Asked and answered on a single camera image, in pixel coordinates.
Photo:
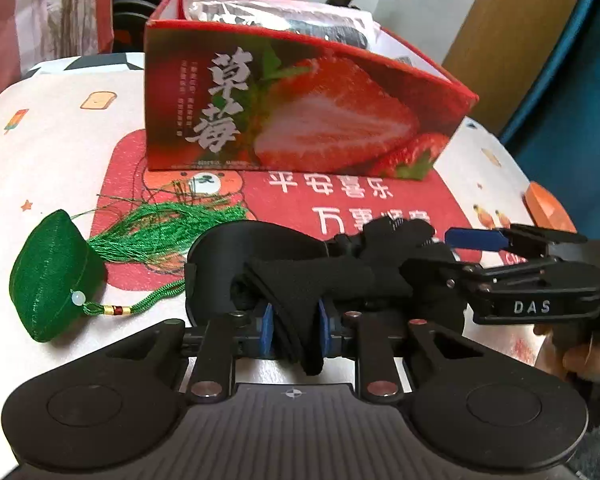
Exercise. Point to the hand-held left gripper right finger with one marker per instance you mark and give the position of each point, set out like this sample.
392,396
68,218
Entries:
325,327

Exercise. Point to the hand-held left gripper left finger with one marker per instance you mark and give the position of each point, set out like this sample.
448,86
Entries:
267,330

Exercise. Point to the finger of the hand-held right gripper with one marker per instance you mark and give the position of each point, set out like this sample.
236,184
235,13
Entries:
430,277
475,240

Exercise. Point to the black sleep mask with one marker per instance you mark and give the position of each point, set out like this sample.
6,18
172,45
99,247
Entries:
240,250

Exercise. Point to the red strawberry cardboard box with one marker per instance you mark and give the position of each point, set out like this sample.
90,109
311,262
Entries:
330,110

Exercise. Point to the clear packet with black garment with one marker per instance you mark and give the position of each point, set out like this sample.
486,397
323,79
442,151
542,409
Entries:
300,20

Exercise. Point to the person's right hand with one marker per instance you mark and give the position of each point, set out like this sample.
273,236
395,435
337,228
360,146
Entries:
577,360

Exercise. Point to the orange plastic object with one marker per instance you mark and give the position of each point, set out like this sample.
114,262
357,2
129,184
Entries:
550,207

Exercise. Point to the red printed mat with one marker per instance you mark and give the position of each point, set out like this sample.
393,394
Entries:
290,195

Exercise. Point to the blue cloth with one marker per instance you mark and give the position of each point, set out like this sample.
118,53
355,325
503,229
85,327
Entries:
580,110

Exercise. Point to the wooden board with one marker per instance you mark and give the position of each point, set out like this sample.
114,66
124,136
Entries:
520,35

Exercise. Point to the green tasselled sachet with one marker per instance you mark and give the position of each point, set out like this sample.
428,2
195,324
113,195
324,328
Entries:
50,270

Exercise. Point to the white printed tablecloth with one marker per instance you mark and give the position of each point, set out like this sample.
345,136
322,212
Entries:
55,160

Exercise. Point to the black weight plates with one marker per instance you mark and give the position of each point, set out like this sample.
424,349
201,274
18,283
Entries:
130,10

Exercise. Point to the red striped bag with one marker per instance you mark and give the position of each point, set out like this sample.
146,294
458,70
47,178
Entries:
10,20

